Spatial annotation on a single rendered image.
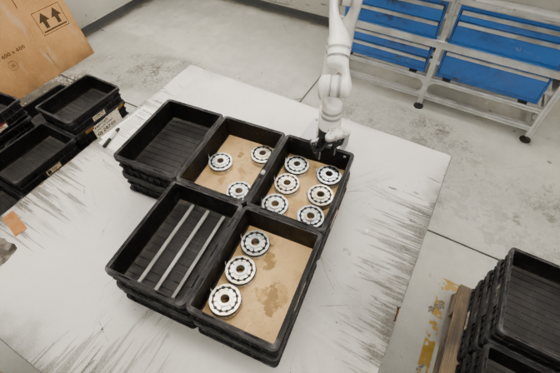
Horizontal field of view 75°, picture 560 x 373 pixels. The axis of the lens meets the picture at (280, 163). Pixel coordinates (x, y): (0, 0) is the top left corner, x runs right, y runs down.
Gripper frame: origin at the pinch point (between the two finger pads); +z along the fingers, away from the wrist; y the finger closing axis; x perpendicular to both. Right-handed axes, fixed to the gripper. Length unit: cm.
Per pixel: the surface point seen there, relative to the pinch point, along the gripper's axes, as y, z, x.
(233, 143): 27.6, 17.1, -34.3
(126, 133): 74, 30, -74
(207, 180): 44, 17, -18
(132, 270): 77, 17, 11
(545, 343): -60, 51, 81
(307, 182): 5.7, 17.1, -1.5
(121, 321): 86, 30, 22
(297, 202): 13.8, 17.1, 6.0
